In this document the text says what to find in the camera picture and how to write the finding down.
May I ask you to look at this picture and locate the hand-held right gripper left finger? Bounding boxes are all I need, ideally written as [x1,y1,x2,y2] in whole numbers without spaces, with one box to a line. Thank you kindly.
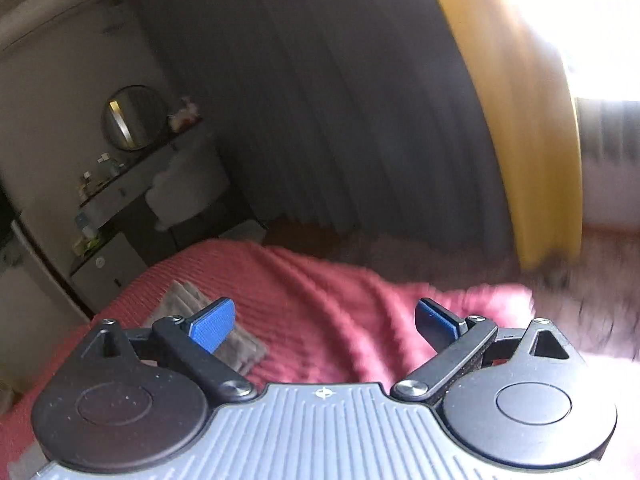
[82,297,255,403]

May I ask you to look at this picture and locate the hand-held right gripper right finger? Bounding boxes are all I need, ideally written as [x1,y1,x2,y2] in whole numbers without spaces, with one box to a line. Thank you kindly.
[391,299,583,402]

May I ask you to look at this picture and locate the grey pants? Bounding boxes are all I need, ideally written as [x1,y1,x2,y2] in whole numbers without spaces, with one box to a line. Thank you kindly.
[152,280,268,373]

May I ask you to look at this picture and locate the pink ribbed blanket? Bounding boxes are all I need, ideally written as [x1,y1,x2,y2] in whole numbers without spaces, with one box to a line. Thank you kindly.
[0,240,535,480]

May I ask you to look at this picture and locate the small white cabinet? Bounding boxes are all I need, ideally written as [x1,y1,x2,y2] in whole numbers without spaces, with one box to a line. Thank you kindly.
[70,232,151,307]

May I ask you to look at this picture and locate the white fluffy chair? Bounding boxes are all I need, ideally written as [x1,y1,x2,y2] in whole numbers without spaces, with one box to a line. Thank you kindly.
[145,152,213,232]

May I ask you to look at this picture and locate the white vanity table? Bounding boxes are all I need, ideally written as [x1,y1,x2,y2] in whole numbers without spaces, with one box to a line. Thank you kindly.
[77,115,236,233]

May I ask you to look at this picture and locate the yellow curtain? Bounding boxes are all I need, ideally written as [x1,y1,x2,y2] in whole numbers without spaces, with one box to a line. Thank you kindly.
[417,0,585,271]

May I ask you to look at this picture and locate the grey curtain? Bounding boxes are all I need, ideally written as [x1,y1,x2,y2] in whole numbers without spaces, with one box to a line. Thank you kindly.
[125,0,521,261]

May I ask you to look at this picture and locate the white radiator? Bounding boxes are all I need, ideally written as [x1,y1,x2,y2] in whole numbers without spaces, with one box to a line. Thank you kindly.
[572,97,640,162]

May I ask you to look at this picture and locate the round wall mirror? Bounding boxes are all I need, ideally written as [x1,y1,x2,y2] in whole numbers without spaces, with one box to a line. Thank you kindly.
[102,85,168,152]

